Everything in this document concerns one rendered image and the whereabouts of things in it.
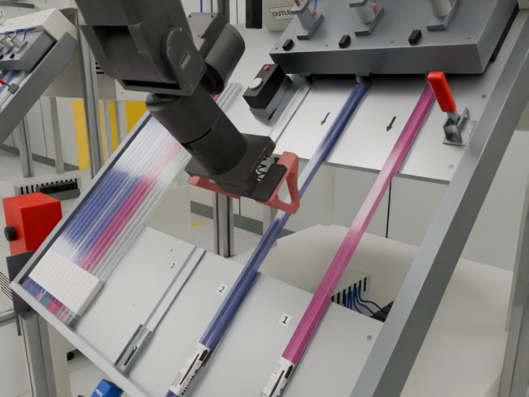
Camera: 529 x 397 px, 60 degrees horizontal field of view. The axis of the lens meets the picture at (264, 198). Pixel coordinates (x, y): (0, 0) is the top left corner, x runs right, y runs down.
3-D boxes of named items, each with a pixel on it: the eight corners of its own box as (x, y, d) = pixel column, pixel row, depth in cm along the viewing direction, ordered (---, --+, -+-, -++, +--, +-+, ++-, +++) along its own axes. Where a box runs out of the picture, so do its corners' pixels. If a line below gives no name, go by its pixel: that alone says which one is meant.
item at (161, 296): (308, 522, 41) (293, 519, 39) (33, 291, 86) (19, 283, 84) (395, 333, 47) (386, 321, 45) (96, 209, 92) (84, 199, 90)
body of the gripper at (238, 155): (220, 138, 58) (184, 97, 52) (280, 146, 51) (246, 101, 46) (191, 179, 56) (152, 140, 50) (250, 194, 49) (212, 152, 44)
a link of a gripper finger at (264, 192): (279, 180, 60) (242, 134, 53) (324, 190, 55) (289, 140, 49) (253, 224, 58) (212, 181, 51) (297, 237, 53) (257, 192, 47)
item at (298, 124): (463, 205, 55) (454, 179, 51) (156, 147, 99) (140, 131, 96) (547, 17, 65) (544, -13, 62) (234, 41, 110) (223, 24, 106)
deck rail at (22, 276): (40, 302, 87) (12, 287, 83) (36, 298, 88) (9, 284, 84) (235, 42, 110) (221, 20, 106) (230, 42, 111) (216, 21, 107)
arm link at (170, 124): (128, 105, 45) (167, 102, 41) (160, 56, 47) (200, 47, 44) (172, 150, 49) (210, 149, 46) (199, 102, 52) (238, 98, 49)
